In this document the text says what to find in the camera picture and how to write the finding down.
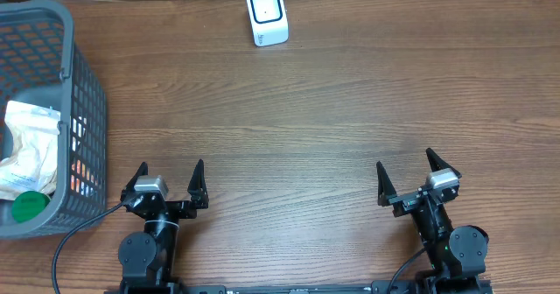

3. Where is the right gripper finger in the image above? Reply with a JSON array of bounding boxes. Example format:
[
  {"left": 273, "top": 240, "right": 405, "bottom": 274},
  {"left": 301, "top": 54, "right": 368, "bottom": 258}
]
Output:
[
  {"left": 425, "top": 148, "right": 462, "bottom": 179},
  {"left": 376, "top": 161, "right": 397, "bottom": 207}
]

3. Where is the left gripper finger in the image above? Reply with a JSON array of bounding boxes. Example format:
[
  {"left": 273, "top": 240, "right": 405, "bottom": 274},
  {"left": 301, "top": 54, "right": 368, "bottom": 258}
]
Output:
[
  {"left": 187, "top": 159, "right": 209, "bottom": 209},
  {"left": 125, "top": 162, "right": 149, "bottom": 191}
]

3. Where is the beige snack pouch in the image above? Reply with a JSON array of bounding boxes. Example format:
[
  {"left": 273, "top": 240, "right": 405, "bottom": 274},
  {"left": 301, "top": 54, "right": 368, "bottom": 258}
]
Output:
[{"left": 1, "top": 101, "right": 60, "bottom": 200}]

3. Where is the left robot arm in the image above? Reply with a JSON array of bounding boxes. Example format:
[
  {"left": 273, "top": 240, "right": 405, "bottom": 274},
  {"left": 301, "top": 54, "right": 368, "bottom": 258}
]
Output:
[{"left": 118, "top": 160, "right": 209, "bottom": 293}]

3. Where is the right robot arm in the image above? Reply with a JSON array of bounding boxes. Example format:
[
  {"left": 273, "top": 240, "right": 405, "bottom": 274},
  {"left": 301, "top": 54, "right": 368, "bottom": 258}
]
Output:
[{"left": 372, "top": 148, "right": 493, "bottom": 294}]

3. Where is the white barcode scanner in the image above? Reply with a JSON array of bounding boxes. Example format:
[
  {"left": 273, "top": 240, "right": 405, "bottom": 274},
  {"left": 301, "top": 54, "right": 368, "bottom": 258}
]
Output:
[{"left": 246, "top": 0, "right": 289, "bottom": 47}]

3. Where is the green bottle cap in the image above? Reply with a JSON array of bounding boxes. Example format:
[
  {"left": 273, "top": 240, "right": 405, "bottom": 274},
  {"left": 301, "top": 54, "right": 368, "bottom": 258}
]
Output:
[{"left": 11, "top": 191, "right": 51, "bottom": 223}]

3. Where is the grey plastic mesh basket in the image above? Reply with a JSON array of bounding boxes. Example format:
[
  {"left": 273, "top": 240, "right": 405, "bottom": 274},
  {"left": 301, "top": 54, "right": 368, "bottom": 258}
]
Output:
[{"left": 1, "top": 0, "right": 108, "bottom": 239}]

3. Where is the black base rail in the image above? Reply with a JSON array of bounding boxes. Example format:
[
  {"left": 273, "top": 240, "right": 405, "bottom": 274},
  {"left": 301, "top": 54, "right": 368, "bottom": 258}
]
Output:
[{"left": 183, "top": 278, "right": 421, "bottom": 294}]

